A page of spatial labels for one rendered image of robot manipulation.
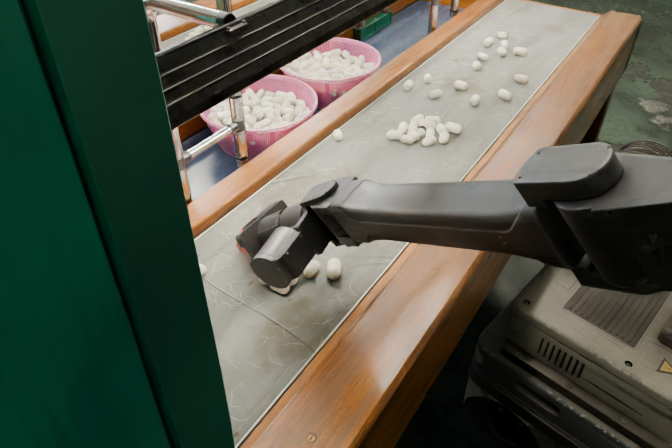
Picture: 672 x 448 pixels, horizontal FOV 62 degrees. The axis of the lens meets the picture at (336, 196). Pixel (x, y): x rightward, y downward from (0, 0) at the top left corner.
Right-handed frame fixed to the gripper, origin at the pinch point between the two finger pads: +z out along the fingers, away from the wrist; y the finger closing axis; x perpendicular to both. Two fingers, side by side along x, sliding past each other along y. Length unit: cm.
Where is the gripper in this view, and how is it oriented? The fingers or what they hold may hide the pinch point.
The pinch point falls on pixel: (241, 245)
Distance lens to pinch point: 91.2
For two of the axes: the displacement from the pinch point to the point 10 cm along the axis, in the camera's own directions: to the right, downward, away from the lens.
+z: -6.4, 2.6, 7.2
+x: 5.4, 8.2, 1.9
